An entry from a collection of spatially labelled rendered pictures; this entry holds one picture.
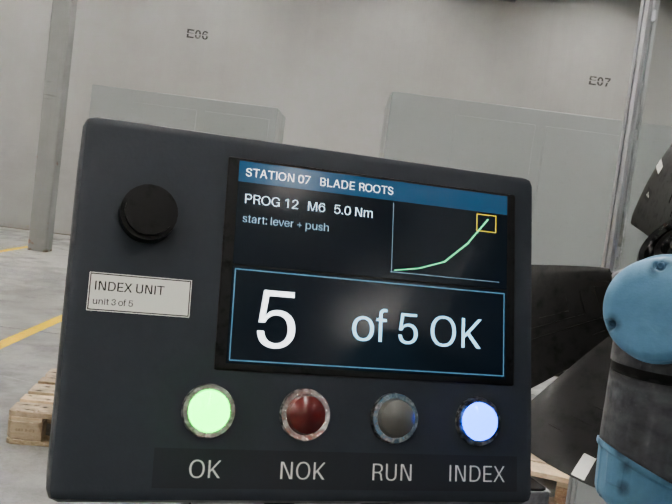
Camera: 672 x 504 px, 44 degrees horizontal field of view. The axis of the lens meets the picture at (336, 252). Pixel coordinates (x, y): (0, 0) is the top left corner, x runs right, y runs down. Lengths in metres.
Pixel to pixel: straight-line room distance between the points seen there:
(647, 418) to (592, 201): 6.13
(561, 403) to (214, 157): 0.76
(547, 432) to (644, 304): 0.50
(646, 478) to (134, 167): 0.42
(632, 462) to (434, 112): 5.97
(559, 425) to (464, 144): 5.54
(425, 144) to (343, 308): 6.10
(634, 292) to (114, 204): 0.37
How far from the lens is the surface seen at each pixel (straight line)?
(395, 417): 0.45
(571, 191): 6.72
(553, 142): 6.69
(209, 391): 0.42
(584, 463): 1.07
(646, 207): 1.53
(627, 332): 0.63
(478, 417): 0.47
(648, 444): 0.65
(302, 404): 0.43
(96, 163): 0.44
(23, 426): 3.83
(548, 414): 1.11
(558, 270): 1.35
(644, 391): 0.65
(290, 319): 0.44
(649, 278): 0.62
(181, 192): 0.44
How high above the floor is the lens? 1.23
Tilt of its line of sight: 4 degrees down
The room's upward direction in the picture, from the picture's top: 7 degrees clockwise
